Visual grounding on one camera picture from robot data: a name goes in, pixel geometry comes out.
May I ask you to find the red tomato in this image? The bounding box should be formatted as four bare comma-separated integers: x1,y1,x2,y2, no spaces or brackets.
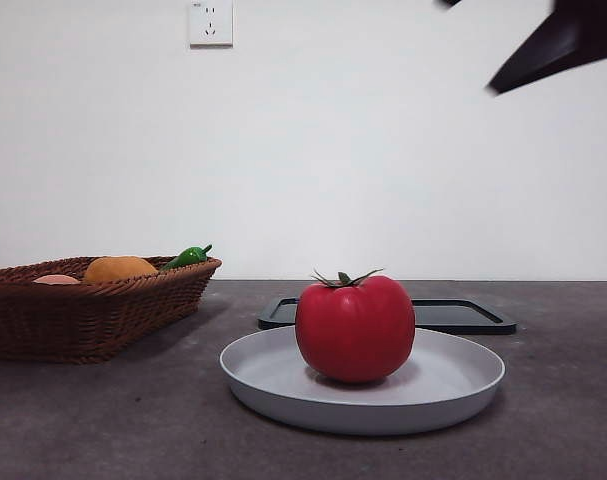
295,268,417,385

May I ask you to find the black rectangular tray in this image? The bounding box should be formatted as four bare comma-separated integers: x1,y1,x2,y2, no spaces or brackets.
257,297,518,336

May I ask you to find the green chili pepper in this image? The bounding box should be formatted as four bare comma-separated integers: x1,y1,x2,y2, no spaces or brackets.
158,244,214,273

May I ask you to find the grey round plate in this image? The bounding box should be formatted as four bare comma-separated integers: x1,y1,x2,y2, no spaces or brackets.
219,326,507,437

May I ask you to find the orange round fruit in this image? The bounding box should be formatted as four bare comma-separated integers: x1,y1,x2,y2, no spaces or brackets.
82,255,160,286

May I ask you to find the pink round vegetable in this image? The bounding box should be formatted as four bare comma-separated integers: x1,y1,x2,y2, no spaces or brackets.
31,273,82,286

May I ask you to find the brown wicker basket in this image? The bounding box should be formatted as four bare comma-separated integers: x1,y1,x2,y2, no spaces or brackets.
0,255,223,365

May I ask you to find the white wall socket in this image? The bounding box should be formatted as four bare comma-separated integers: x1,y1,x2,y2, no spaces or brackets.
189,0,234,49

